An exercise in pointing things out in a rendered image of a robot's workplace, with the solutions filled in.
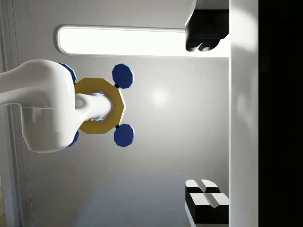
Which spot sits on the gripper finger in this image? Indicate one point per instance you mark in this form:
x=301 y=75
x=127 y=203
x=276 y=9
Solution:
x=208 y=212
x=207 y=26

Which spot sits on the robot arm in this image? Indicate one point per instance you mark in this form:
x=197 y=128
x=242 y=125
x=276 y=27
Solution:
x=45 y=101

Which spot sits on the drone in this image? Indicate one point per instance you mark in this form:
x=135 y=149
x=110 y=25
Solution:
x=116 y=101

